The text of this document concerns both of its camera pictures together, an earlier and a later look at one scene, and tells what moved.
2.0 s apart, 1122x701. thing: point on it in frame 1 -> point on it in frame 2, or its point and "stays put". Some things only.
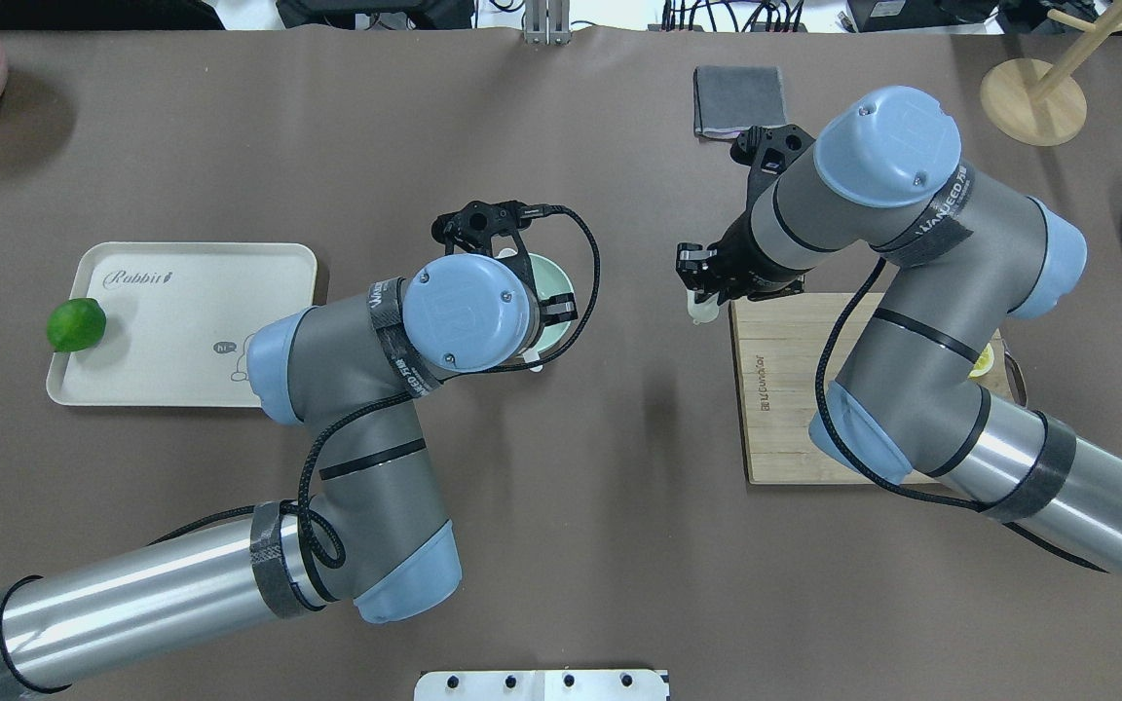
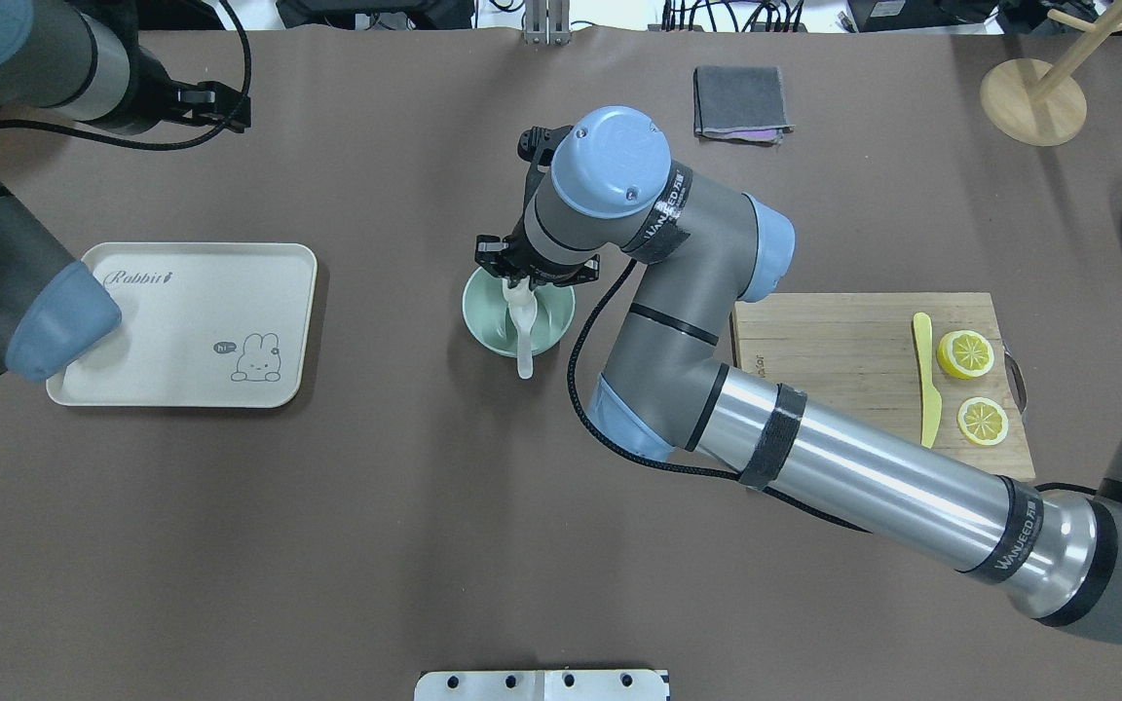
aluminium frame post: (546, 21) stays put
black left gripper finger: (558, 309) -> (152, 94)
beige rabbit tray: (179, 316) stays put
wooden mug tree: (1040, 102) stays put
